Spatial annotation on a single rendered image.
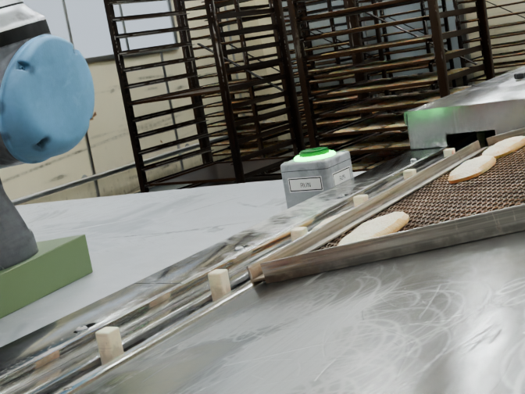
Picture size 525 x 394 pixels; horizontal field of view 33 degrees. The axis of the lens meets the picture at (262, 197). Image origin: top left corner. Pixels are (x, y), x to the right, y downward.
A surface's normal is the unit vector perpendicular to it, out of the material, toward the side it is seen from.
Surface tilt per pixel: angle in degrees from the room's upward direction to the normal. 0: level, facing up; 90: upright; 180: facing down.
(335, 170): 90
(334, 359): 10
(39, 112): 94
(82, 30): 90
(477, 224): 90
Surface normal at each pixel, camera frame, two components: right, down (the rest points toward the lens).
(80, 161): 0.84, -0.04
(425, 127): -0.52, 0.23
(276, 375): -0.31, -0.95
